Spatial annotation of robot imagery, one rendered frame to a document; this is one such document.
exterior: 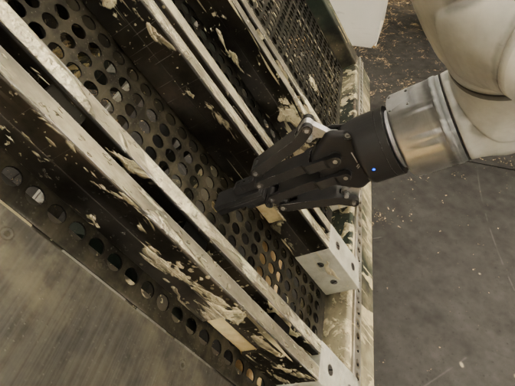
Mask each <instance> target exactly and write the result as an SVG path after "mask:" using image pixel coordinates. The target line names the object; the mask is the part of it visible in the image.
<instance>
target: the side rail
mask: <svg viewBox="0 0 515 386"><path fill-rule="evenodd" d="M306 2H307V4H308V5H309V7H310V10H311V11H312V13H313V15H314V17H315V19H316V20H317V23H318V24H319V26H320V28H321V30H322V32H323V33H324V35H325V37H326V39H327V41H328V43H329V44H330V46H331V48H332V50H333V53H334V54H335V55H336V58H337V60H338V61H339V63H340V65H341V67H342V69H344V68H346V67H348V66H350V65H352V64H356V52H355V50H354V48H353V46H352V44H351V42H350V40H349V38H348V37H347V35H346V32H345V31H344V29H343V26H342V25H341V23H340V20H339V19H338V17H337V15H336V13H335V11H334V9H333V6H332V5H331V3H330V0H306Z"/></svg>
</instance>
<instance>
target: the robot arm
mask: <svg viewBox="0 0 515 386"><path fill-rule="evenodd" d="M411 1H412V4H413V7H414V9H415V12H416V15H417V16H418V20H419V22H420V24H421V26H422V29H423V31H424V33H425V35H426V37H427V39H428V41H429V43H430V44H431V46H432V48H433V50H434V52H435V53H436V55H437V56H438V58H439V59H440V61H441V62H442V63H443V64H444V65H445V66H446V68H447V70H446V71H444V72H442V73H440V74H438V75H436V76H431V77H429V78H428V79H427V80H423V81H422V82H420V83H417V84H415V85H412V86H410V87H407V88H405V89H403V90H400V91H398V92H396V93H393V94H391V95H389V96H388V97H387V99H386V102H385V107H386V108H385V107H384V106H380V107H377V108H375V109H374V110H370V111H368V112H366V113H363V114H361V115H358V116H355V117H353V118H352V119H351V120H349V121H348V122H346V123H343V124H331V125H328V126H323V125H321V124H319V123H317V122H315V121H314V116H313V115H312V114H309V113H308V114H305V115H304V116H303V118H302V120H301V121H300V123H299V125H298V126H297V128H296V129H294V130H293V131H291V132H289V133H288V134H287V135H286V136H285V137H283V138H282V139H280V140H279V141H278V142H276V143H275V144H273V145H272V146H271V147H270V148H269V149H267V150H266V151H264V152H263V153H261V154H260V155H259V156H258V157H257V158H255V159H254V163H253V165H252V169H251V176H249V177H247V178H243V179H242V180H239V181H237V182H236V183H235V186H234V187H233V188H229V189H227V190H225V191H222V192H219V194H218V197H217V200H216V202H215V206H214V209H215V210H216V211H217V212H218V213H219V214H220V215H223V214H227V213H229V212H232V211H236V210H238V209H240V208H244V207H248V208H255V207H257V206H260V205H263V204H265V205H266V207H268V208H272V207H273V204H276V205H277V206H278V209H279V210H280V211H296V210H302V209H308V208H319V207H326V206H332V205H338V204H339V205H345V206H353V207H355V206H358V205H359V191H360V188H362V187H364V186H366V185H367V184H368V183H369V182H370V181H372V182H382V181H385V180H387V179H390V178H394V177H396V176H399V175H404V174H406V173H407V172H408V170H409V171H410V172H411V173H412V174H413V175H416V176H421V175H425V174H428V173H431V172H435V171H437V170H440V169H443V168H447V167H450V166H453V165H457V164H459V165H460V164H462V163H465V162H466V161H469V160H472V159H478V158H481V157H486V156H492V155H510V154H514V153H515V0H411ZM315 138H319V139H318V140H317V142H316V144H315V146H313V147H310V148H308V149H307V150H306V151H305V152H303V153H301V154H299V155H295V156H294V157H291V158H289V159H286V160H284V159H285V158H286V157H288V156H289V155H291V154H292V153H294V152H296V151H297V150H298V149H299V148H300V147H302V146H303V145H304V144H305V142H312V141H313V140H314V139H315Z"/></svg>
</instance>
